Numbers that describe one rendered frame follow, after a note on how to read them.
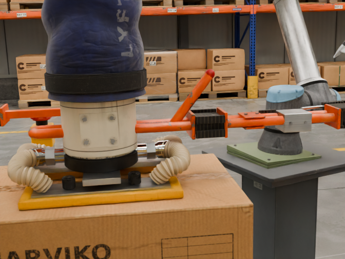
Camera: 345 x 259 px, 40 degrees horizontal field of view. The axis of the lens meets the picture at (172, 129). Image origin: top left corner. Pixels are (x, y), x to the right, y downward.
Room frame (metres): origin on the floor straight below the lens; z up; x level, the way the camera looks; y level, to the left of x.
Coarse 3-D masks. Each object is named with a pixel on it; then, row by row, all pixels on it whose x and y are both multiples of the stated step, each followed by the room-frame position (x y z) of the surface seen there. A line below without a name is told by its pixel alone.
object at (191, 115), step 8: (192, 112) 1.09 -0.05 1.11; (200, 112) 1.15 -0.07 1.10; (208, 112) 1.15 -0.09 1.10; (224, 112) 1.08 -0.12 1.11; (192, 120) 1.06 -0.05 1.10; (200, 120) 1.06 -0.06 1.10; (208, 120) 1.06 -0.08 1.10; (216, 120) 1.06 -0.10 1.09; (224, 120) 1.06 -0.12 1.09; (192, 128) 1.06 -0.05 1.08; (200, 128) 1.06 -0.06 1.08; (208, 128) 1.07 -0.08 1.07; (216, 128) 1.07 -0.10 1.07; (224, 128) 1.07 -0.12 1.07; (192, 136) 1.06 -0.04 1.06; (200, 136) 1.06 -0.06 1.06; (208, 136) 1.06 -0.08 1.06; (216, 136) 1.06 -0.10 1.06; (224, 136) 1.06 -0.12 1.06
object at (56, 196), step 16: (64, 176) 0.97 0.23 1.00; (128, 176) 0.98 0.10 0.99; (32, 192) 0.95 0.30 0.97; (48, 192) 0.95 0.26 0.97; (64, 192) 0.94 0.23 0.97; (80, 192) 0.94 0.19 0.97; (96, 192) 0.94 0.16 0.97; (112, 192) 0.95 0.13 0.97; (128, 192) 0.95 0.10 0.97; (144, 192) 0.94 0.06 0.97; (160, 192) 0.95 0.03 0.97; (176, 192) 0.95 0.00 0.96; (32, 208) 0.91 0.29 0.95
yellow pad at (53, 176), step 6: (126, 168) 1.13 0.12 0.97; (132, 168) 1.13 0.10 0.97; (138, 168) 1.13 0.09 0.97; (144, 168) 1.13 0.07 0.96; (150, 168) 1.13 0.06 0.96; (48, 174) 1.10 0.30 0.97; (54, 174) 1.10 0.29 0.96; (60, 174) 1.10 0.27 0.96; (66, 174) 1.11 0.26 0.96; (72, 174) 1.11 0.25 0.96; (78, 174) 1.11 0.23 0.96; (126, 174) 1.13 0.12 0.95
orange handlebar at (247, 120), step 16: (16, 112) 1.29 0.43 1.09; (32, 112) 1.30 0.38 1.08; (48, 112) 1.30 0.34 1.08; (256, 112) 1.15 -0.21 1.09; (320, 112) 1.16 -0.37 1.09; (32, 128) 1.05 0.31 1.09; (48, 128) 1.04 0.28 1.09; (144, 128) 1.06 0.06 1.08; (160, 128) 1.06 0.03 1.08; (176, 128) 1.07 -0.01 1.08; (256, 128) 1.09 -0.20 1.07
